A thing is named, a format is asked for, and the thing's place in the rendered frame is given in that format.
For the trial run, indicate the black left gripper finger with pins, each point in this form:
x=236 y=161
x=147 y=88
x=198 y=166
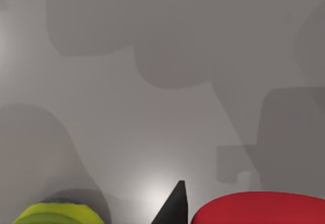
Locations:
x=176 y=206

